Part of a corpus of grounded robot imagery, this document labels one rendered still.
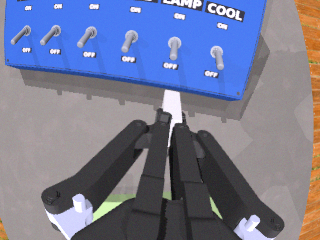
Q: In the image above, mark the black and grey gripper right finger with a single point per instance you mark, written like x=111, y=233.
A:
x=237, y=203

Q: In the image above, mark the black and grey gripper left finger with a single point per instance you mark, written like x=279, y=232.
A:
x=69, y=203

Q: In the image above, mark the blue control panel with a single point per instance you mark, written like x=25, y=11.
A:
x=150, y=34

